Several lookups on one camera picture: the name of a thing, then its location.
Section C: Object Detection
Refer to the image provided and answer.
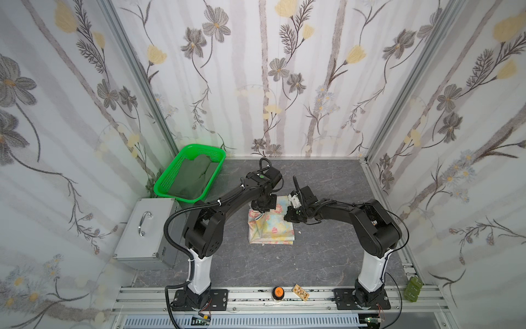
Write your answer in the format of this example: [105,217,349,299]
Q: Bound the pastel floral skirt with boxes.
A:
[247,196,295,245]

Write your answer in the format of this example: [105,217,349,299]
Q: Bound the dark green skirt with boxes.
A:
[168,154,219,200]

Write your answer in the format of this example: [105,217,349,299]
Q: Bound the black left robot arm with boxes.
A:
[163,167,282,310]

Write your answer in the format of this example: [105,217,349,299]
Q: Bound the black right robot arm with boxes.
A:
[284,186,403,311]

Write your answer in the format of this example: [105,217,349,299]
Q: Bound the small wooden tag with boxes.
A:
[293,285,310,302]

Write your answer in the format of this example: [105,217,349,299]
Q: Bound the orange emergency stop button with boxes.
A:
[271,287,285,301]

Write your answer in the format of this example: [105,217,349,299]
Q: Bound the green plastic basket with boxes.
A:
[154,144,226,204]

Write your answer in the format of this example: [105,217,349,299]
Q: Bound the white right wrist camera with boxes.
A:
[288,192,301,209]

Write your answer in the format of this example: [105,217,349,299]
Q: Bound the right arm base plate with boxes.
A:
[334,289,391,311]

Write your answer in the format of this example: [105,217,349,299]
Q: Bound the white slotted cable duct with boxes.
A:
[122,314,367,329]

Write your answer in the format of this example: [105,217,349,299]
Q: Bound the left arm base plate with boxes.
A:
[168,289,229,311]

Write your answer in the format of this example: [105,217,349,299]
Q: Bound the grey metal box with handle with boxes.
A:
[114,198,181,270]

